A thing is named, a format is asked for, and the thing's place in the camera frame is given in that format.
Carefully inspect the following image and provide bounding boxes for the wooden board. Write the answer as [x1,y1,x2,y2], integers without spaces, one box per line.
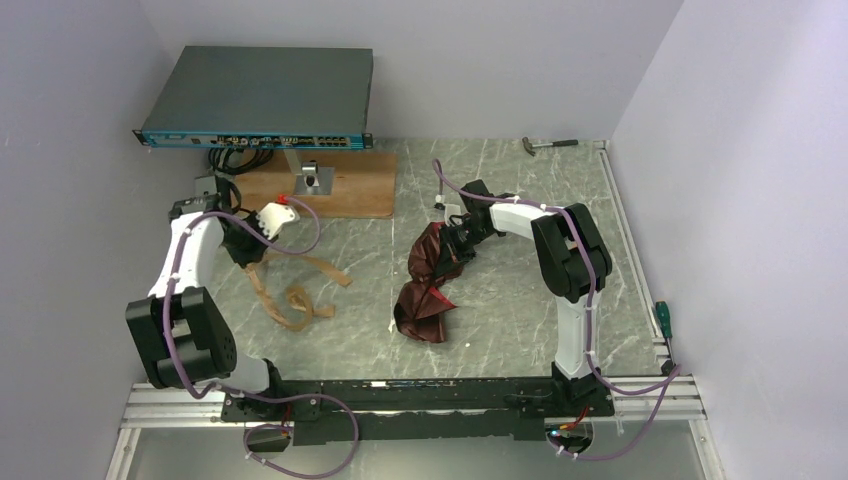
[234,150,398,219]

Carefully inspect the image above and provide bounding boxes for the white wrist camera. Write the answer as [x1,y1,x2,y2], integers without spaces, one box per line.
[434,194,463,223]
[257,196,302,241]

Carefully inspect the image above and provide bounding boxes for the green handled screwdriver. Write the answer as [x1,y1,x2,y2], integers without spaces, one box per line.
[654,301,676,375]

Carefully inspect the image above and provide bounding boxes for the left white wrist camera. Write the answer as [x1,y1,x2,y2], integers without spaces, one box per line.
[257,196,302,241]

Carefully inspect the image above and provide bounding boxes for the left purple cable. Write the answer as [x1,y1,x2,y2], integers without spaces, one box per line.
[162,197,361,480]

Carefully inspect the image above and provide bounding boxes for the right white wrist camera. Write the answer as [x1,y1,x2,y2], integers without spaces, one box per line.
[434,194,463,223]

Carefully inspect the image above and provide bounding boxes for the maroon paper bouquet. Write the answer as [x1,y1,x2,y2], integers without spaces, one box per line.
[393,222,463,344]

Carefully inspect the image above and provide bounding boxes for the aluminium rail frame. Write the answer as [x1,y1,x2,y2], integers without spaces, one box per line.
[108,141,725,479]

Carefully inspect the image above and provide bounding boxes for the grey blue network switch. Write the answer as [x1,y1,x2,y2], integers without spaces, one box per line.
[134,46,374,150]

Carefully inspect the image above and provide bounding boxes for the metal stand bracket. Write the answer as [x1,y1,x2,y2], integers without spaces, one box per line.
[283,149,335,196]

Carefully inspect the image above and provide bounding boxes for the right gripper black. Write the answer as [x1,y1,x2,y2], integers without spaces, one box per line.
[437,221,494,278]

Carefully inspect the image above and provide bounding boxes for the purple cable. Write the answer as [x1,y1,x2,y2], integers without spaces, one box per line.
[162,197,361,480]
[431,158,684,463]

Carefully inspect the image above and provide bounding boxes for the black coiled cables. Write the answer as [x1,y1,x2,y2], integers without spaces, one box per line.
[208,146,276,177]

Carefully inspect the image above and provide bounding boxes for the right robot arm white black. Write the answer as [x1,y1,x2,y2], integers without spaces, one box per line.
[435,179,612,415]

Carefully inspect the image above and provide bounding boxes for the tan satin ribbon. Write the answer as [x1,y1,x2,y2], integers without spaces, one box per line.
[242,253,353,332]

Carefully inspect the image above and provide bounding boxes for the hammer with black handle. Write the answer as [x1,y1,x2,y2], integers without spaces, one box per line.
[521,137,579,157]

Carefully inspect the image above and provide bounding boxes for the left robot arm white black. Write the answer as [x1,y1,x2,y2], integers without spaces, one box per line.
[125,175,288,420]

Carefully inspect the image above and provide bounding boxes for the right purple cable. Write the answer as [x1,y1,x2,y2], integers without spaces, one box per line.
[431,158,684,463]

